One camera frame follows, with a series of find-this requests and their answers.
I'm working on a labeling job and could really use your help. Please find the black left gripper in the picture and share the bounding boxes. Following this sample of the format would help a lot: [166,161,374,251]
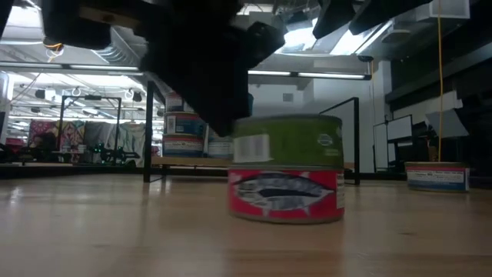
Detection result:
[141,7,286,139]

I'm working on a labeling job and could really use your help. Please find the green labelled tuna can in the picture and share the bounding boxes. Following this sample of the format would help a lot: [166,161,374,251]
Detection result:
[232,114,344,169]

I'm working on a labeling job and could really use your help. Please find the red albacore tuna can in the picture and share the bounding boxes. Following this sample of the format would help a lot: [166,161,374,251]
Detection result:
[227,165,346,225]

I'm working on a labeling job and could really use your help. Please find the grey hanging cloth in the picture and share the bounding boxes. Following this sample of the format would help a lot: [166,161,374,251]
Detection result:
[83,121,147,167]

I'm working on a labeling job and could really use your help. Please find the bright ceiling light panel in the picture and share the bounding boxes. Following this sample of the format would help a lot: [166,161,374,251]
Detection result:
[282,25,322,55]

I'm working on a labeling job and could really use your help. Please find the slanted ceiling light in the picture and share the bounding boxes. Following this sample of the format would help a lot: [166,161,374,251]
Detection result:
[330,21,394,57]

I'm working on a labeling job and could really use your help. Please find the tall white board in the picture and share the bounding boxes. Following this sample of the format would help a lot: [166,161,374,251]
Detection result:
[373,122,389,170]

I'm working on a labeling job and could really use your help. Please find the colourful patterned cloth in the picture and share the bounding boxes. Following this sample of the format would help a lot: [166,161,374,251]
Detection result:
[27,119,86,146]

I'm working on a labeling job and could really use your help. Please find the long ceiling light bar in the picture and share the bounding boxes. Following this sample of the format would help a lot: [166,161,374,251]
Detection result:
[0,61,373,81]

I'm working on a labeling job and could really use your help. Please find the wide white board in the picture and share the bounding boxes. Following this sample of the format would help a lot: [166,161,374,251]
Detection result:
[386,114,414,142]

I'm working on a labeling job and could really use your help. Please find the person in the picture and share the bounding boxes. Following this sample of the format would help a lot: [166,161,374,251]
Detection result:
[36,130,59,162]

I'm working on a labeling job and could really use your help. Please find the grey angled panel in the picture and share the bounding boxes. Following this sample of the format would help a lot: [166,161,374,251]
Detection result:
[424,108,470,139]

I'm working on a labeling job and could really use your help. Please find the white standing panel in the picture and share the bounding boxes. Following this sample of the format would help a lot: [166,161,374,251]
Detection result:
[0,71,12,142]

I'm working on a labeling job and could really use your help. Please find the white ceiling box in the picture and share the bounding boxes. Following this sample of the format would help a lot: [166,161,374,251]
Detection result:
[417,0,470,22]

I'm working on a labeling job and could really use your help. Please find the wooden shelf with black frame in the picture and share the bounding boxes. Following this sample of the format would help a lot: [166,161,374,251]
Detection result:
[142,79,361,186]

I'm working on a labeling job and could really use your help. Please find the wide ribbed ventilation duct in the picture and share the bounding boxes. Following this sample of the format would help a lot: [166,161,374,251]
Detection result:
[101,26,145,67]

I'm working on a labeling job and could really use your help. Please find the black metal rig frame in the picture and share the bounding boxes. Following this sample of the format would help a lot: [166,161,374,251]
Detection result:
[0,163,408,181]

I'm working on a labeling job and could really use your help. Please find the black background frame stand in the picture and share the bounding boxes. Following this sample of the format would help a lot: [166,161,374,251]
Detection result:
[57,95,123,166]

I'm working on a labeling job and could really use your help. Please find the black ceiling cable reel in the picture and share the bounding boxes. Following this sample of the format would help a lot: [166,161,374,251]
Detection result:
[42,38,67,63]

